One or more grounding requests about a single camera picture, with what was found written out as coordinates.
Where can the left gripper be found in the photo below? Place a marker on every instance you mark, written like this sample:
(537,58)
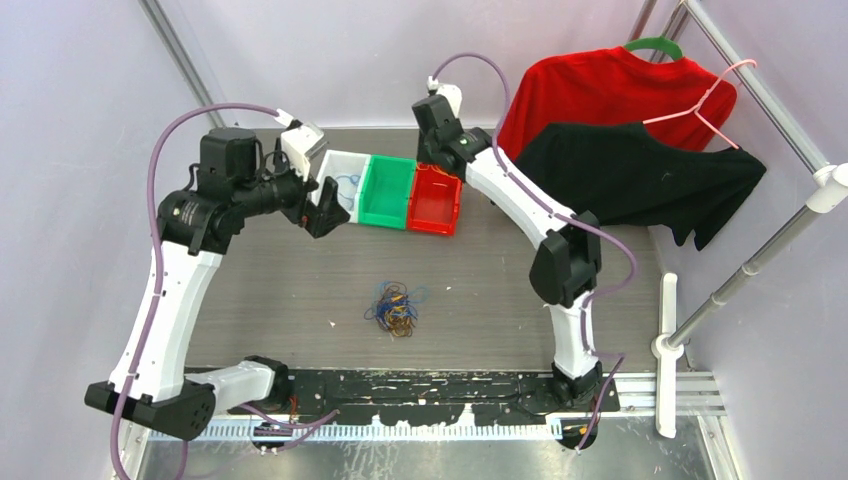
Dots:
(317,220)

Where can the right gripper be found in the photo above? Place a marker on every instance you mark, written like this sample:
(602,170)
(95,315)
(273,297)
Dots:
(422,154)

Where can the white plastic bin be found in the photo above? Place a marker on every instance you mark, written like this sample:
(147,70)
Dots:
(349,170)

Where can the green plastic bin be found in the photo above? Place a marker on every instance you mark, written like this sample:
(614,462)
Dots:
(386,190)

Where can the red plastic bin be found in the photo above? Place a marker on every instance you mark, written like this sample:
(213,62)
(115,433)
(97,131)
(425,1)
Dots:
(434,202)

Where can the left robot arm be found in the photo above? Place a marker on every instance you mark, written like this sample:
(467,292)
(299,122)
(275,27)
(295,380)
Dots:
(233,180)

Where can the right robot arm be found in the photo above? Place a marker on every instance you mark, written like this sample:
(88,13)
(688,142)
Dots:
(563,273)

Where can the black t-shirt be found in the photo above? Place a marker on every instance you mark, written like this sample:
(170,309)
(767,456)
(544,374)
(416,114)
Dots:
(625,176)

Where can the green hanger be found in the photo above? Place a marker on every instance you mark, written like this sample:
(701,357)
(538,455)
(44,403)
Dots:
(659,44)

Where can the red t-shirt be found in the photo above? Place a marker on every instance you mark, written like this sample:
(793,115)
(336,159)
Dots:
(613,86)

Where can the pink hanger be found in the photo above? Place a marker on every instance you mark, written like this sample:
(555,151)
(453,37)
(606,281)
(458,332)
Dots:
(695,110)

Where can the metal clothes rack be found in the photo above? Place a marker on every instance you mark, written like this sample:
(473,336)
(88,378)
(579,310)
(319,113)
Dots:
(769,294)

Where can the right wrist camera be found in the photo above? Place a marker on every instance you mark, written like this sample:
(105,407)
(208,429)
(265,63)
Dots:
(452,93)

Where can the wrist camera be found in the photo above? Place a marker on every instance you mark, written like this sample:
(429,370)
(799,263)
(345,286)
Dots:
(302,143)
(452,93)

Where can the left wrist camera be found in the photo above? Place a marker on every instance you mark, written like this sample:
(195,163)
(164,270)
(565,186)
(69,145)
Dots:
(302,143)

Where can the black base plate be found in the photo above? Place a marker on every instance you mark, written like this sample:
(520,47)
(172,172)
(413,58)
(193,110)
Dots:
(419,398)

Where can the aluminium corner post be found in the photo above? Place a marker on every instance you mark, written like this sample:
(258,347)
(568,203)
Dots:
(171,23)

